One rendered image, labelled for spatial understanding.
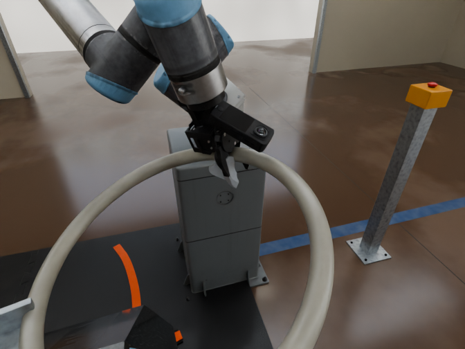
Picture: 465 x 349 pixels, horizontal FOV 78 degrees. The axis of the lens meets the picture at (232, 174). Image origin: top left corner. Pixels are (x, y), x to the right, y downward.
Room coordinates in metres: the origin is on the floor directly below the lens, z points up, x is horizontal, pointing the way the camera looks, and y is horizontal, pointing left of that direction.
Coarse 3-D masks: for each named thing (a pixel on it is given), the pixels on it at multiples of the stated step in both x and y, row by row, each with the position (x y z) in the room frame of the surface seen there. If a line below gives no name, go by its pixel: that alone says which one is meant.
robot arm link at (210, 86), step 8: (216, 72) 0.46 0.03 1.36; (224, 72) 0.50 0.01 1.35; (192, 80) 0.44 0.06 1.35; (200, 80) 0.44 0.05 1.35; (208, 80) 0.45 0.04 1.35; (216, 80) 0.46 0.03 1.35; (224, 80) 0.48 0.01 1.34; (176, 88) 0.46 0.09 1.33; (184, 88) 0.45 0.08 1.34; (192, 88) 0.44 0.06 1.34; (200, 88) 0.45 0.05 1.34; (208, 88) 0.45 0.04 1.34; (216, 88) 0.46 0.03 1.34; (224, 88) 0.47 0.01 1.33; (184, 96) 0.45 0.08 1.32; (192, 96) 0.45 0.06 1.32; (200, 96) 0.45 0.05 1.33; (208, 96) 0.45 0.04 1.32; (216, 96) 0.46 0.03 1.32; (192, 104) 0.45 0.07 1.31
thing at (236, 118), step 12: (216, 108) 0.48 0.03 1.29; (228, 108) 0.49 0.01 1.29; (216, 120) 0.46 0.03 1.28; (228, 120) 0.46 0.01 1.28; (240, 120) 0.46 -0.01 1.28; (252, 120) 0.47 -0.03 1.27; (228, 132) 0.46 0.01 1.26; (240, 132) 0.44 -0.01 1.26; (252, 132) 0.44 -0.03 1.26; (264, 132) 0.45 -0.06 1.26; (252, 144) 0.44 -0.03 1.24; (264, 144) 0.43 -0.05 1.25
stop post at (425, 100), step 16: (416, 96) 1.28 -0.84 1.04; (432, 96) 1.22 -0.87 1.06; (448, 96) 1.24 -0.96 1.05; (416, 112) 1.27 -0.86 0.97; (432, 112) 1.25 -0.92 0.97; (416, 128) 1.24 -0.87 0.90; (400, 144) 1.29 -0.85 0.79; (416, 144) 1.25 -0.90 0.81; (400, 160) 1.26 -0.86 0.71; (400, 176) 1.24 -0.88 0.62; (384, 192) 1.28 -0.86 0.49; (400, 192) 1.26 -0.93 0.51; (384, 208) 1.24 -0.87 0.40; (368, 224) 1.30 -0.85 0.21; (384, 224) 1.25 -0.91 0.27; (352, 240) 1.36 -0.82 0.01; (368, 240) 1.26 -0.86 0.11; (368, 256) 1.22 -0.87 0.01; (384, 256) 1.22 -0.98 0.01
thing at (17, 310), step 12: (24, 300) 0.25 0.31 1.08; (0, 312) 0.23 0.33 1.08; (12, 312) 0.23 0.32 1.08; (24, 312) 0.24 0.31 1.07; (0, 324) 0.22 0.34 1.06; (12, 324) 0.23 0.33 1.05; (0, 336) 0.22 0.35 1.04; (12, 336) 0.22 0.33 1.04; (0, 348) 0.20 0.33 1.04; (12, 348) 0.20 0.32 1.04
